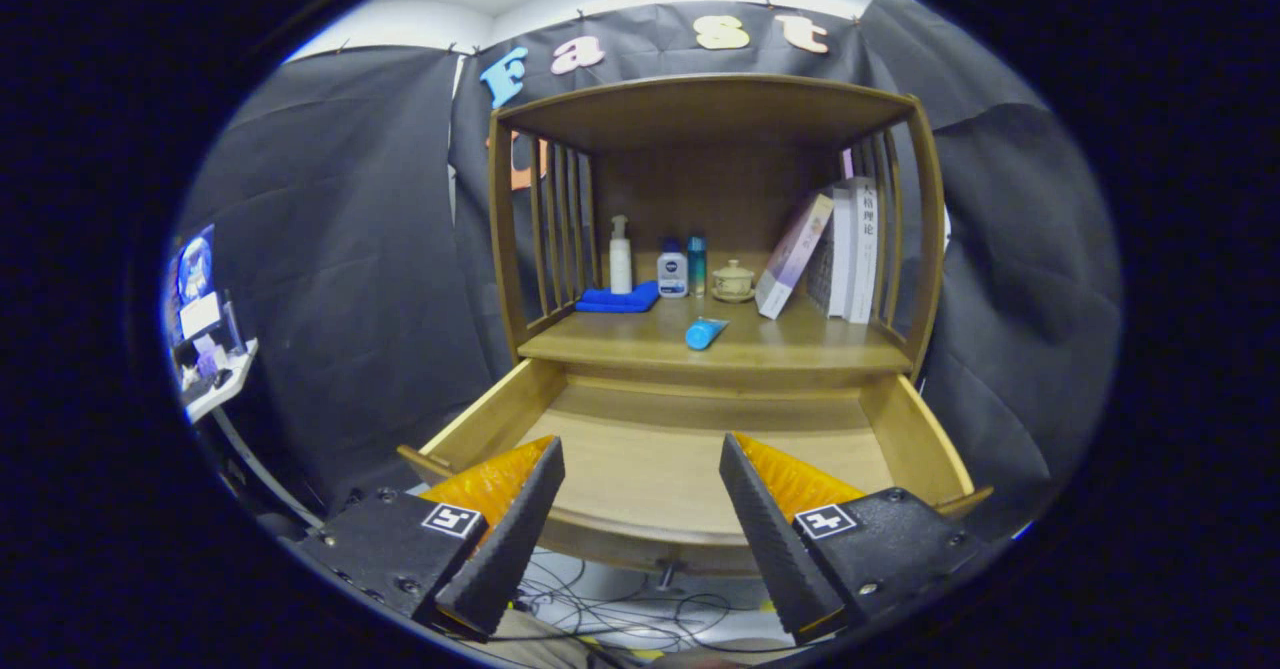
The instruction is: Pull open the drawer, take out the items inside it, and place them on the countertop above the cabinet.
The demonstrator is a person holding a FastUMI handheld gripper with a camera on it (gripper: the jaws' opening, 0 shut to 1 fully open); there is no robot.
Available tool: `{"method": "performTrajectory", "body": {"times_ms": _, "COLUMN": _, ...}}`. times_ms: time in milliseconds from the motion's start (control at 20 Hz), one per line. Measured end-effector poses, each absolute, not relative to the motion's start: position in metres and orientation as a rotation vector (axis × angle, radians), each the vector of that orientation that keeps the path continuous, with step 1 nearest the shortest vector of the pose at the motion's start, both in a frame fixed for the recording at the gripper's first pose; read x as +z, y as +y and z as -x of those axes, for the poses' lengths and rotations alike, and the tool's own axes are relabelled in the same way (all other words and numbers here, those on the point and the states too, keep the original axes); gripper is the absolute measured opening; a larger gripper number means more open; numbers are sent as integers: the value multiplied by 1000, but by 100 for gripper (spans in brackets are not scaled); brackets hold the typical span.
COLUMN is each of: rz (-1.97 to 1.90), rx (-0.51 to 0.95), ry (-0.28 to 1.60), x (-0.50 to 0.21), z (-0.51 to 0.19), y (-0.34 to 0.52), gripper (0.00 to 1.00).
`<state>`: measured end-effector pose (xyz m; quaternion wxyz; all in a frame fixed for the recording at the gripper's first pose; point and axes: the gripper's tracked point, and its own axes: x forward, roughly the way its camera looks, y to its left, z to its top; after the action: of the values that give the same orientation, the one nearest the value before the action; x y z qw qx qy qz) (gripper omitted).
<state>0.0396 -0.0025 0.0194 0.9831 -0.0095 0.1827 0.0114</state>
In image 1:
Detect white paper note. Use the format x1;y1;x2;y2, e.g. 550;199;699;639
178;292;221;340

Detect purple and white book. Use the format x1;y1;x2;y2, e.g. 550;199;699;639
754;193;835;321

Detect white and blue lotion bottle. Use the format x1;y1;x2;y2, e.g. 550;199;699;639
656;238;689;299

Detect white book with printed spine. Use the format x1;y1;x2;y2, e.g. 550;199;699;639
848;176;883;325

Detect white pump bottle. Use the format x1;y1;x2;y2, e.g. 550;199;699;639
609;214;634;296

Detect wooden cabinet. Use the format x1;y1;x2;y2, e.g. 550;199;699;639
487;74;948;395

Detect wooden countertop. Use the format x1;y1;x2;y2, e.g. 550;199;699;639
517;294;913;375

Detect plain white book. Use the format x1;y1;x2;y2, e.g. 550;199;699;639
826;187;853;318

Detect wooden drawer with black knob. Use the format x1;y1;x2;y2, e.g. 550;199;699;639
397;357;994;590

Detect white side table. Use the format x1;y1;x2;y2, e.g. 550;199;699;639
183;339;326;530

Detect black backdrop cloth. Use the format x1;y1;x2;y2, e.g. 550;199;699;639
175;0;1126;540

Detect beige lidded teacup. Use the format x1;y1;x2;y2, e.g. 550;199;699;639
711;259;757;303

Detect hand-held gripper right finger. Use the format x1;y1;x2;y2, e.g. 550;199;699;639
718;432;993;645

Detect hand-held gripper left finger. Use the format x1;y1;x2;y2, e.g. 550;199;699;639
290;435;567;642

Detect tangle of black cables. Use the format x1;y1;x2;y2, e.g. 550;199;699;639
515;549;781;655

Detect blue folded cloth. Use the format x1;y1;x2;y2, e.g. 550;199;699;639
575;281;662;314

